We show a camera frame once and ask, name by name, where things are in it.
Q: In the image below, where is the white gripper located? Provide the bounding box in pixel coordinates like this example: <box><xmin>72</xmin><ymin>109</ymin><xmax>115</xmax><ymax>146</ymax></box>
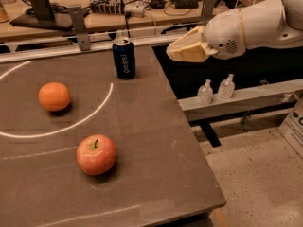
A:
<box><xmin>167</xmin><ymin>9</ymin><xmax>246</xmax><ymax>62</ymax></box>

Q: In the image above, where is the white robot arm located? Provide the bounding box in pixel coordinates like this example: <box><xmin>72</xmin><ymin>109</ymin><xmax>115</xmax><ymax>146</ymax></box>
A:
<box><xmin>166</xmin><ymin>0</ymin><xmax>303</xmax><ymax>62</ymax></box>

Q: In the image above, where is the blue pepsi can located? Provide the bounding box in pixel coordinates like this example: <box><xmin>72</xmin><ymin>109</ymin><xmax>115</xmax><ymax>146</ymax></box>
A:
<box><xmin>112</xmin><ymin>37</ymin><xmax>135</xmax><ymax>79</ymax></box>

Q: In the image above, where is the red apple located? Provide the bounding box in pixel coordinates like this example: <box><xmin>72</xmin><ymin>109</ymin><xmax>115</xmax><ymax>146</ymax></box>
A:
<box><xmin>77</xmin><ymin>134</ymin><xmax>116</xmax><ymax>176</ymax></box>

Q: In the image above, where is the black keypad device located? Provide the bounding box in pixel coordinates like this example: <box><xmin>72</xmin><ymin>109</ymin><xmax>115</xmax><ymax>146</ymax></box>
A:
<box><xmin>173</xmin><ymin>0</ymin><xmax>199</xmax><ymax>9</ymax></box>

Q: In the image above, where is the left clear sanitizer bottle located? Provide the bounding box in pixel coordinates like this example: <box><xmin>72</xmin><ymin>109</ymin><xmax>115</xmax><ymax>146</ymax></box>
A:
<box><xmin>197</xmin><ymin>79</ymin><xmax>213</xmax><ymax>105</ymax></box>

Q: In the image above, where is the clear sanitizer bottle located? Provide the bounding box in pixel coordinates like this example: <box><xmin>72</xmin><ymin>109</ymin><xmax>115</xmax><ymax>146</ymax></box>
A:
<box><xmin>218</xmin><ymin>74</ymin><xmax>235</xmax><ymax>99</ymax></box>
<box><xmin>197</xmin><ymin>79</ymin><xmax>213</xmax><ymax>105</ymax></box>

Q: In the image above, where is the right clear sanitizer bottle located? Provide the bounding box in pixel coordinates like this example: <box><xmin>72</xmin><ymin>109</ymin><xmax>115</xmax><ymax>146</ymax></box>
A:
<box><xmin>218</xmin><ymin>74</ymin><xmax>235</xmax><ymax>99</ymax></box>

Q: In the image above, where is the white power adapter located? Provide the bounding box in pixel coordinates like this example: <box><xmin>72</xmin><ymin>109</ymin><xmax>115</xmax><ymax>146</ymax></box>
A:
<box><xmin>124</xmin><ymin>5</ymin><xmax>145</xmax><ymax>18</ymax></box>

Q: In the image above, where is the grey side shelf beam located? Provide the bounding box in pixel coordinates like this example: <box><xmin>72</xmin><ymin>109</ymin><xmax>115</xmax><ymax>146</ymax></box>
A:
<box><xmin>179</xmin><ymin>79</ymin><xmax>303</xmax><ymax>121</ymax></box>

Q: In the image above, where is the wooden background desk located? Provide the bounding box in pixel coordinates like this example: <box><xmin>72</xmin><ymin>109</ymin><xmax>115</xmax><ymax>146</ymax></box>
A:
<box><xmin>0</xmin><ymin>0</ymin><xmax>303</xmax><ymax>43</ymax></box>

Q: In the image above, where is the grey power strip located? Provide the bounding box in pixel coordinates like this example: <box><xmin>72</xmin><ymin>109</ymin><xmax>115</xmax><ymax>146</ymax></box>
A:
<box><xmin>90</xmin><ymin>1</ymin><xmax>125</xmax><ymax>14</ymax></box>

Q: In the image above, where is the white cardboard box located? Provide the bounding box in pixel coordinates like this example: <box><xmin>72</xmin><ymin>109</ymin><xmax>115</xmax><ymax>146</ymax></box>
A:
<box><xmin>278</xmin><ymin>101</ymin><xmax>303</xmax><ymax>158</ymax></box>

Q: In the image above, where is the orange fruit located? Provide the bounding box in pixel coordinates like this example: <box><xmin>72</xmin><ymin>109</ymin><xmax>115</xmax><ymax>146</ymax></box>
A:
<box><xmin>38</xmin><ymin>82</ymin><xmax>71</xmax><ymax>112</ymax></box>

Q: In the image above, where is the black monitor stand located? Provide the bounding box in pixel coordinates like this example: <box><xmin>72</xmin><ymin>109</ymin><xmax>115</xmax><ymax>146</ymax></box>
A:
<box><xmin>9</xmin><ymin>0</ymin><xmax>91</xmax><ymax>31</ymax></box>

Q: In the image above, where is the middle metal bracket post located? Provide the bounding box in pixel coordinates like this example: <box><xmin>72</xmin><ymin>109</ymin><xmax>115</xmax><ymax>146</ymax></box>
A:
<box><xmin>201</xmin><ymin>0</ymin><xmax>216</xmax><ymax>25</ymax></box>

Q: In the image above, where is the metal bracket post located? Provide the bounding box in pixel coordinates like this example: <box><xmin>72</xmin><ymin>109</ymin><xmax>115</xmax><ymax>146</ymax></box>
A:
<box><xmin>68</xmin><ymin>5</ymin><xmax>91</xmax><ymax>51</ymax></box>
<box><xmin>201</xmin><ymin>0</ymin><xmax>216</xmax><ymax>25</ymax></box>

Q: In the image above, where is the left metal bracket post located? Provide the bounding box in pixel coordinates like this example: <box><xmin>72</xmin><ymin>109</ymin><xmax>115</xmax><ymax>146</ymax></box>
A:
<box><xmin>68</xmin><ymin>5</ymin><xmax>91</xmax><ymax>51</ymax></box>

